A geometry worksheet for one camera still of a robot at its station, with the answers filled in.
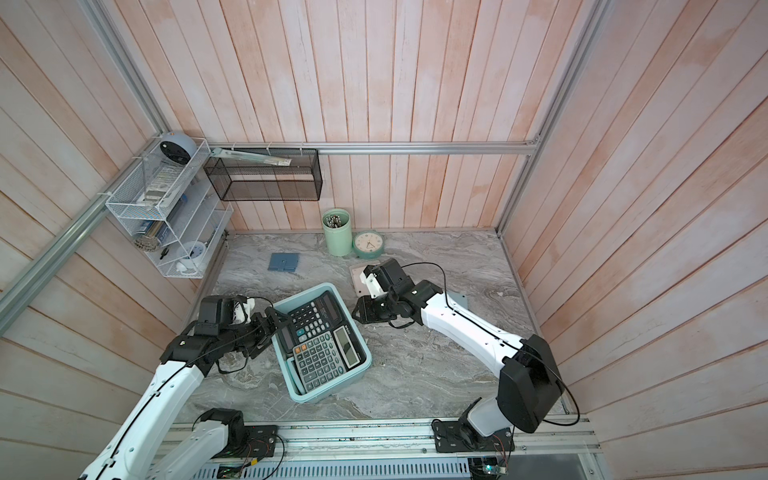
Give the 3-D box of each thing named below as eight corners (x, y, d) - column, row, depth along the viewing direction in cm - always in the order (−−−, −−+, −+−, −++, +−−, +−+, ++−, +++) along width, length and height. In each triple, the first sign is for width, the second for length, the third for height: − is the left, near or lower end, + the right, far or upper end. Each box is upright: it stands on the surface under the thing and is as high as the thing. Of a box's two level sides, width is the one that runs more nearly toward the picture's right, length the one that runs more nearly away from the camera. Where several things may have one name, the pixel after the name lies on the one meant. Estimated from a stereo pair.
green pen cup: (327, 258, 114) (320, 225, 100) (330, 237, 122) (324, 204, 108) (351, 258, 114) (348, 225, 100) (353, 237, 122) (350, 204, 108)
